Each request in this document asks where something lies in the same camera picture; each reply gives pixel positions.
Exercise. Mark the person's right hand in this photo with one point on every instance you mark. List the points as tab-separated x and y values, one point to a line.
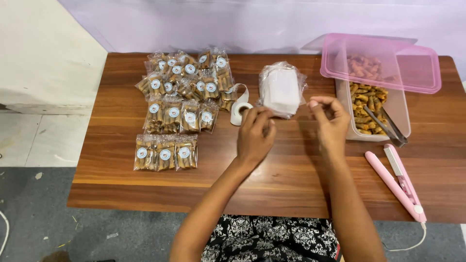
333	129

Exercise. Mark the pink translucent container lid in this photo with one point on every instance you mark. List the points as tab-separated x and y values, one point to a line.
415	69

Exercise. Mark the pile of labelled snack packets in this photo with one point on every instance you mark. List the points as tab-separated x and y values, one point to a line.
174	109

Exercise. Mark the person's left hand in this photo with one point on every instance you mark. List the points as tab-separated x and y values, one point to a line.
255	140

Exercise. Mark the pack of clear plastic bags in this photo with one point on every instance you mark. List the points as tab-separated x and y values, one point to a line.
282	89

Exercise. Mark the pink heat sealer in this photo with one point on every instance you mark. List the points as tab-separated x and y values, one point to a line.
398	185

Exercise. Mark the clear plastic container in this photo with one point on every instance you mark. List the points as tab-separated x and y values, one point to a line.
398	112

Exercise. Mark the black white patterned garment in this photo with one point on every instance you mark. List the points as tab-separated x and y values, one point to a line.
269	238

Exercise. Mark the metal tongs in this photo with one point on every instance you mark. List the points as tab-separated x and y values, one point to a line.
387	127

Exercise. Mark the white sticker roll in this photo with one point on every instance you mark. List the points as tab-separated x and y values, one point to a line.
236	111

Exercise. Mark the heap of fried snack rolls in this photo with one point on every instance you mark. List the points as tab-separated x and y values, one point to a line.
366	103

